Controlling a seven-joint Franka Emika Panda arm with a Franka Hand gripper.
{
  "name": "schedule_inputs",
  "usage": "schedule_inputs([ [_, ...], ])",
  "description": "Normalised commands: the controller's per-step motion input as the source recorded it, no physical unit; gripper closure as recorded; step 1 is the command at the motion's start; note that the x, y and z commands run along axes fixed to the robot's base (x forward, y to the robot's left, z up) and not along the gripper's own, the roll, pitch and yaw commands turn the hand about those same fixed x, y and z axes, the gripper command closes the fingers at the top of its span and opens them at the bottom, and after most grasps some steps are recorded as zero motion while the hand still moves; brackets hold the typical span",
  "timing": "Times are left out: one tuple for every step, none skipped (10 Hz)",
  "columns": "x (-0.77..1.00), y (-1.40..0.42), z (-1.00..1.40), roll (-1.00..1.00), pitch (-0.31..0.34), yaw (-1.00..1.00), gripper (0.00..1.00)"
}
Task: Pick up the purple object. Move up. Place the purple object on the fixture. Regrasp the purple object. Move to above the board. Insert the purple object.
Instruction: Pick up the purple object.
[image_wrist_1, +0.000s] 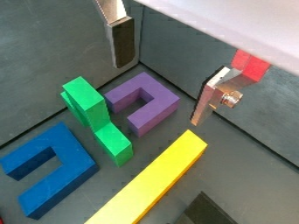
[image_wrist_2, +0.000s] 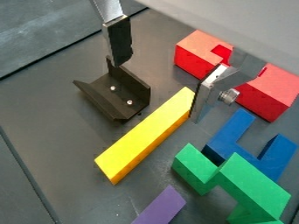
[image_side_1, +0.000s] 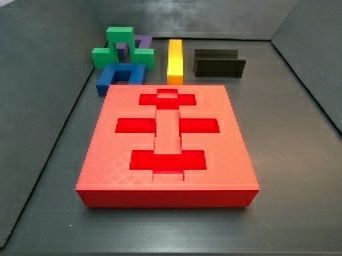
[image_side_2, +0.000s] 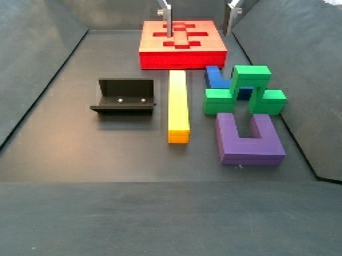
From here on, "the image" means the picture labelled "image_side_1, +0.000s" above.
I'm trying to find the blue U-shaped block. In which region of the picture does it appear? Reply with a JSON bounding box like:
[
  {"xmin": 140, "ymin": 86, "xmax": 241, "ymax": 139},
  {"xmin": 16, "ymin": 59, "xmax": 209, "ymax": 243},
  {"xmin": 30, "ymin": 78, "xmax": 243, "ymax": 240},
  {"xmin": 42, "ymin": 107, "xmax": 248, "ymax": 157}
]
[{"xmin": 96, "ymin": 63, "xmax": 145, "ymax": 97}]

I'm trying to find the green stepped block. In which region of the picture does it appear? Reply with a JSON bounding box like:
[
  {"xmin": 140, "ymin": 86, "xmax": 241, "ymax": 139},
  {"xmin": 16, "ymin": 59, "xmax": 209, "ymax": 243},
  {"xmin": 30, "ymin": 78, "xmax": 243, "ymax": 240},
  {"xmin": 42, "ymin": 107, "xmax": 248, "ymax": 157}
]
[{"xmin": 90, "ymin": 27, "xmax": 155, "ymax": 69}]

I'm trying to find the red puzzle board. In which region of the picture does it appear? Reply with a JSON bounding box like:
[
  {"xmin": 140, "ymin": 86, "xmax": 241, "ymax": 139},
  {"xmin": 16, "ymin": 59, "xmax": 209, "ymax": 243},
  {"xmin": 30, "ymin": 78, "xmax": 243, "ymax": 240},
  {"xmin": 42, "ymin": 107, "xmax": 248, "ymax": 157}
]
[{"xmin": 76, "ymin": 85, "xmax": 259, "ymax": 208}]

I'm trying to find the yellow long bar block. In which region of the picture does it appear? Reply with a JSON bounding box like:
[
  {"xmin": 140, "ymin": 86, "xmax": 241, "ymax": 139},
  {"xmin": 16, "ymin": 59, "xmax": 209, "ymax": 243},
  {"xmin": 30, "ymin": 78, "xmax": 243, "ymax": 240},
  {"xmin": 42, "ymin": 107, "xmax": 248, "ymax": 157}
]
[{"xmin": 167, "ymin": 39, "xmax": 184, "ymax": 85}]

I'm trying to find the black fixture bracket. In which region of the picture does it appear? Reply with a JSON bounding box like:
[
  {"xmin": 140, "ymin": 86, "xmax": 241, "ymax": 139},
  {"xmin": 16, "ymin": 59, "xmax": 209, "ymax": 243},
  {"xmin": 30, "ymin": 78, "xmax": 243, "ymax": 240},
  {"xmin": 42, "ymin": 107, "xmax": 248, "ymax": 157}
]
[{"xmin": 193, "ymin": 49, "xmax": 245, "ymax": 78}]

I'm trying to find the purple U-shaped block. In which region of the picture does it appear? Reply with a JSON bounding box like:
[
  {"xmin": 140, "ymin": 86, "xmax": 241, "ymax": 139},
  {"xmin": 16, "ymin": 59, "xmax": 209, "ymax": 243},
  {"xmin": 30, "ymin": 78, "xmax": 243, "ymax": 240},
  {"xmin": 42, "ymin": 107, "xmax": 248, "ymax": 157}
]
[{"xmin": 116, "ymin": 35, "xmax": 152, "ymax": 62}]

